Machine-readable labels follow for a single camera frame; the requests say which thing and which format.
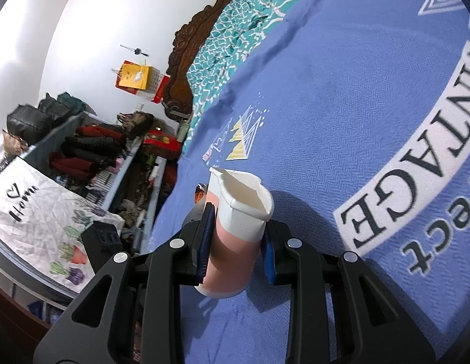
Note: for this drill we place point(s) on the black duffel bag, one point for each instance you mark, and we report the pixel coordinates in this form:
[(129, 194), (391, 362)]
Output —
[(28, 119)]

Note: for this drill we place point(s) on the teal patterned bedsheet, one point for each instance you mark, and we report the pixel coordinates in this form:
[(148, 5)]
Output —
[(235, 41)]

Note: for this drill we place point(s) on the brown handbag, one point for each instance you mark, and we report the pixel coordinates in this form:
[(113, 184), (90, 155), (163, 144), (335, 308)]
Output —
[(136, 125)]

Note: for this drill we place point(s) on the white printed cloth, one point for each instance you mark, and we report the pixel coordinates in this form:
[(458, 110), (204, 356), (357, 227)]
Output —
[(37, 220)]

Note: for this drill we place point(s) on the pile of dark red clothes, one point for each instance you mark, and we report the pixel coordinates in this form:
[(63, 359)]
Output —
[(79, 167)]

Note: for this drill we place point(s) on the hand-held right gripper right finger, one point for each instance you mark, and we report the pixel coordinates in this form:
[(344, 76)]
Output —
[(269, 261)]

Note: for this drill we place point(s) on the wall hook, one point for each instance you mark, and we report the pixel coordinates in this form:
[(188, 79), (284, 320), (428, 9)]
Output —
[(136, 50)]

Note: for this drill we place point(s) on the orange white snack packet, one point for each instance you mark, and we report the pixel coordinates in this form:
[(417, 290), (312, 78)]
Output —
[(200, 194)]

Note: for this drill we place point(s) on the dark green bag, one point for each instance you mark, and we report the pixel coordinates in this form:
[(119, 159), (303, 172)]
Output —
[(66, 104)]

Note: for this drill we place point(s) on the grey shelf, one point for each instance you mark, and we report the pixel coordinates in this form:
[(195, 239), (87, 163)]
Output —
[(121, 182)]

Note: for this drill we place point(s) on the carved wooden headboard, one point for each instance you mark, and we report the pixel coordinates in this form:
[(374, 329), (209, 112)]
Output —
[(181, 76)]

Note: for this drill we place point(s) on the pink white paper cup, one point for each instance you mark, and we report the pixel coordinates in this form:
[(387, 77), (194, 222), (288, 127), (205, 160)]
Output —
[(235, 250)]

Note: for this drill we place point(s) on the red gift box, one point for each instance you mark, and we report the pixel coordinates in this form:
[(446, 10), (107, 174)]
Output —
[(161, 144)]

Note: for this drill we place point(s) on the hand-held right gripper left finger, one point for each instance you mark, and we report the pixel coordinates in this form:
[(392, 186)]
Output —
[(206, 235)]

